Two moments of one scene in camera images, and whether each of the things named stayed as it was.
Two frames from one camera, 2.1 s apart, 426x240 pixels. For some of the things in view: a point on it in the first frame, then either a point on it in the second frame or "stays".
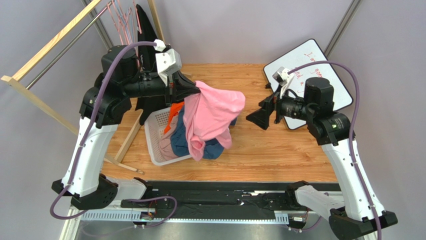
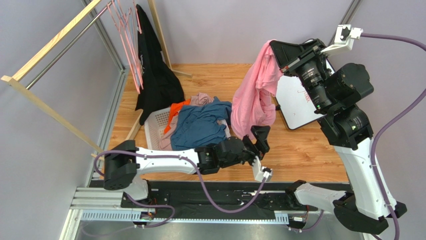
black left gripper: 179,87 -> 260,133
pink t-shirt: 207,114 -> 251,106
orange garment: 175,107 stays
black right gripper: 275,108 -> 297,63
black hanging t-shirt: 148,63 stays
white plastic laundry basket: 155,123 stays
